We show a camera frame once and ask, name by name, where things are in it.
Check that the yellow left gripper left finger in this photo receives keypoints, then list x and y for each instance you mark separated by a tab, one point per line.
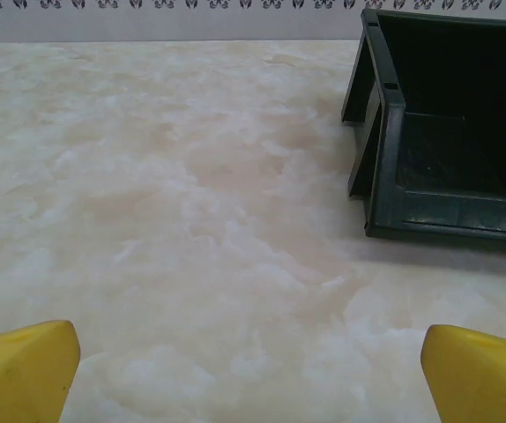
19	374

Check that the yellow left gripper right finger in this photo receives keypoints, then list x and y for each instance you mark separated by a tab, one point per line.
482	379

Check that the black plastic bin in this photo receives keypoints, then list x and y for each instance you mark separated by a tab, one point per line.
456	132

